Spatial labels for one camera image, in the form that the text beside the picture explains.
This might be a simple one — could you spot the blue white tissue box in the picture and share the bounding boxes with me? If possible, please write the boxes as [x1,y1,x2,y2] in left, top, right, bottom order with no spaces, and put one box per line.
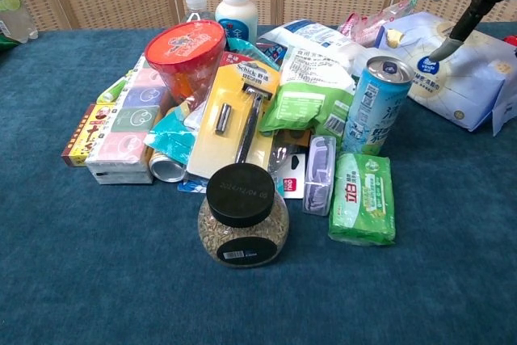
[375,11,517,137]

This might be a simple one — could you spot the pink snack bag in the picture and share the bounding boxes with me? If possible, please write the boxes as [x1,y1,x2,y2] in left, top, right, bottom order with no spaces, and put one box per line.
[336,0,420,48]

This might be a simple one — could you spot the green soap packet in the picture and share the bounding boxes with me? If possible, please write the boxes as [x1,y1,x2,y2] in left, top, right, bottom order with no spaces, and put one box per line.
[327,151,397,247]

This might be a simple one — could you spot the light blue drink can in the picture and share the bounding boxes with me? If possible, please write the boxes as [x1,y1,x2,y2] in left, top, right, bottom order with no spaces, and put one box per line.
[340,54,417,157]

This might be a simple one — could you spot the white bag with blue print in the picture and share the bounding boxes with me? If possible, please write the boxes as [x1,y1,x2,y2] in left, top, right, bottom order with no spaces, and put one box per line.
[258,18,357,64]

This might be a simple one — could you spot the green and white food bag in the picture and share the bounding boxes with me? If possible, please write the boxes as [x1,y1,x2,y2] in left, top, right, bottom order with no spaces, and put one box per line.
[258,45,357,139]

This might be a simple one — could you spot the blue red small snack pack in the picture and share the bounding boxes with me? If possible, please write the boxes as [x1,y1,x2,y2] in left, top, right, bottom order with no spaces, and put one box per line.
[255,39,290,72]

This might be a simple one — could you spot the teal white foil packet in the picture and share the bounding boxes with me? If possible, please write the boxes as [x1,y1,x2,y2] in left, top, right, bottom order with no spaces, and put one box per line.
[227,37,264,64]

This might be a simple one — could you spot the white plastic bottle white cap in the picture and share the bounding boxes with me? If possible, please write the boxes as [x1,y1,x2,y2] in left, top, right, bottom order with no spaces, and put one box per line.
[214,0,259,44]

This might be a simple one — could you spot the clear plastic case purple contents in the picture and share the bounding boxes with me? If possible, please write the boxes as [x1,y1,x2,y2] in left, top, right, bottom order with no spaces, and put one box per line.
[302,134,338,217]

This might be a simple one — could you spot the white hang card red label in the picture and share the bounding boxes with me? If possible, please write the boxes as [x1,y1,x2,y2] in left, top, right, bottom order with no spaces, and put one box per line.
[269,152,306,200]

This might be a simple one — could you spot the clear water bottle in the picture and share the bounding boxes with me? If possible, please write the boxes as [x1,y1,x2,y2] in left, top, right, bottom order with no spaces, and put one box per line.
[181,0,217,25]

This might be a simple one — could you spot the yellow razor blister pack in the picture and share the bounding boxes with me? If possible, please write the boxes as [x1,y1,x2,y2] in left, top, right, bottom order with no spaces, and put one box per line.
[186,59,282,180]

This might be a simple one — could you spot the red lidded noodle bowl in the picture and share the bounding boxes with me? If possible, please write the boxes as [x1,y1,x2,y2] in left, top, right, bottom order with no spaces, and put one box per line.
[143,19,228,111]

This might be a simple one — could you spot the glass jar with black lid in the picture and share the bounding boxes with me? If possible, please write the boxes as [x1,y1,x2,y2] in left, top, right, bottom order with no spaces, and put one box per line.
[197,162,291,269]

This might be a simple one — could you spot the teal wrinkled sachet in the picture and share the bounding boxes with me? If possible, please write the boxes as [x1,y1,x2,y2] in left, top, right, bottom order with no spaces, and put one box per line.
[143,111,200,166]

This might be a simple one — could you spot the silver can lying down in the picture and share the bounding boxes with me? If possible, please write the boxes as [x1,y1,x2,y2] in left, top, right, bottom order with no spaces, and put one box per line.
[148,150,191,184]

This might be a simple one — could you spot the green and yellow small pack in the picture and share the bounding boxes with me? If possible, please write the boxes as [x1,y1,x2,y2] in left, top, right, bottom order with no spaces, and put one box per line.
[95,69,132,105]

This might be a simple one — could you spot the pastel pocket tissue multipack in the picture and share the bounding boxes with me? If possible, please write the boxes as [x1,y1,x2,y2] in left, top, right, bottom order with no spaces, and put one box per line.
[85,53,170,186]

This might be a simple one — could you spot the red and yellow spice box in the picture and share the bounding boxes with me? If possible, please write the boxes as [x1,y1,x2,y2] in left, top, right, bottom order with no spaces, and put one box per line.
[61,103,119,169]

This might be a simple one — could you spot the blue carpet table cover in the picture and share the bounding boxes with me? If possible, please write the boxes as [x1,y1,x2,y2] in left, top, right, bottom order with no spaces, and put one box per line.
[0,21,517,345]

